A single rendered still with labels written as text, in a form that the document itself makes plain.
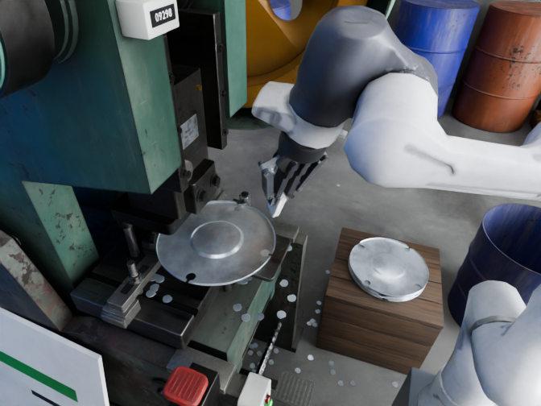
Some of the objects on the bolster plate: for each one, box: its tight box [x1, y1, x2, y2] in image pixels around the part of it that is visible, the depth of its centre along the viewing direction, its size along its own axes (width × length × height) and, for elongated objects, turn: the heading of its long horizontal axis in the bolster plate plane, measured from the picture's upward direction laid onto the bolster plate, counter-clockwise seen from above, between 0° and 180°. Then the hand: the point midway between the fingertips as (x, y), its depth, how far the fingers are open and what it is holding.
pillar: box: [123, 226, 140, 257], centre depth 88 cm, size 2×2×14 cm
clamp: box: [101, 255, 162, 329], centre depth 83 cm, size 6×17×10 cm, turn 158°
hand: (276, 201), depth 72 cm, fingers closed
